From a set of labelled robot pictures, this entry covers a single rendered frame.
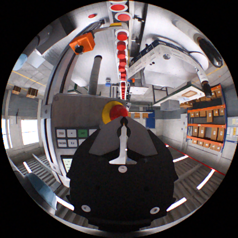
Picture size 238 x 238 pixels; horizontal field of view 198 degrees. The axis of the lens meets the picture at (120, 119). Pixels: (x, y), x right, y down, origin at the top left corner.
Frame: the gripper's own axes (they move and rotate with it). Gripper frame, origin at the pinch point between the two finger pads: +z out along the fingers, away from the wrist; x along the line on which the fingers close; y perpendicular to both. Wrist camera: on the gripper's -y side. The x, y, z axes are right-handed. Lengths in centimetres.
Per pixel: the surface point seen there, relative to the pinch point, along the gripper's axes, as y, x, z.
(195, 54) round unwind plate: -37, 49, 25
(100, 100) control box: -2.0, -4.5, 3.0
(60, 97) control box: -4.4, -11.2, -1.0
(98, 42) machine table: -36, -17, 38
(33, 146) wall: 231, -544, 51
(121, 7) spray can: -28.3, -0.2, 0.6
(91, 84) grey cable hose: -5.1, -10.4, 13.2
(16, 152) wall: 147, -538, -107
